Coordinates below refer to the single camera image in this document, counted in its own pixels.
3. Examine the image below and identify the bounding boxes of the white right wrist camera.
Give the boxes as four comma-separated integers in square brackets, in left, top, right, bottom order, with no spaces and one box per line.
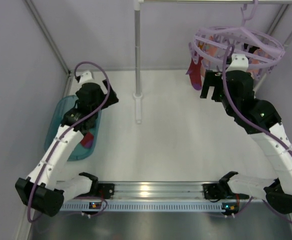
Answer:
[226,53,249,72]

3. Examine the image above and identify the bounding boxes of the white grey rack pole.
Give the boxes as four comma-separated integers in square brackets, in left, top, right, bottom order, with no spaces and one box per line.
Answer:
[133,0,144,124]

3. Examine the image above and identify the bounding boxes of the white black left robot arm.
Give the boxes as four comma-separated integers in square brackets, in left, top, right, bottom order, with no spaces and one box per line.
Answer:
[15,79,119,217]

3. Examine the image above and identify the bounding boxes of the teal transparent plastic bin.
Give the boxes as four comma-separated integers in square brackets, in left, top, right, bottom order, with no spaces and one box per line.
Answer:
[44,95,102,162]

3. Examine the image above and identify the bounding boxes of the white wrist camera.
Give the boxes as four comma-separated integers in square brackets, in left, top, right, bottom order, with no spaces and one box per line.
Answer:
[75,70,94,85]
[226,53,249,72]

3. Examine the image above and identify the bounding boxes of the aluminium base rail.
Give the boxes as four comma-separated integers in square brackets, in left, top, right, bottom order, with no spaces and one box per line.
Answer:
[60,181,281,200]

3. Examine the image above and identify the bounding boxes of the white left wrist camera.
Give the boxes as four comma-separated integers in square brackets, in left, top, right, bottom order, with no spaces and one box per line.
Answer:
[75,70,94,85]

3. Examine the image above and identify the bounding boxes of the grey slotted cable duct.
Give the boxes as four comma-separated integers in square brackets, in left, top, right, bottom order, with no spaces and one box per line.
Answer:
[61,201,237,212]

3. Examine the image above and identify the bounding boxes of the maroon purple sock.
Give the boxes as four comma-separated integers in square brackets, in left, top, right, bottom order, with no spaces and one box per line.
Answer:
[186,57,203,91]
[80,132,94,149]

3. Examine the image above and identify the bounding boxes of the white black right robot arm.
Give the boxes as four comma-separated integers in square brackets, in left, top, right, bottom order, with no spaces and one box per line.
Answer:
[200,70,292,214]

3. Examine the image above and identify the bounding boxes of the lilac round clip hanger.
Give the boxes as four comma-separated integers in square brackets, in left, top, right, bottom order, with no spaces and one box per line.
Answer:
[188,0,285,81]

